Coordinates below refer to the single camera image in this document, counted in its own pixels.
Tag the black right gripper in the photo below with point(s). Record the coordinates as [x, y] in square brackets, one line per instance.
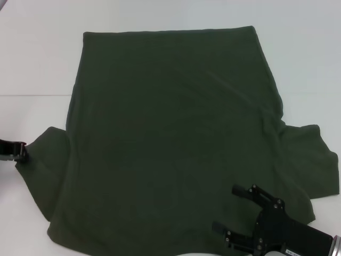
[293, 234]

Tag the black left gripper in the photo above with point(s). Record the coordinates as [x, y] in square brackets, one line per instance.
[7, 148]

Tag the dark green shirt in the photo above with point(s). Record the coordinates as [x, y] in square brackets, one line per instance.
[170, 120]

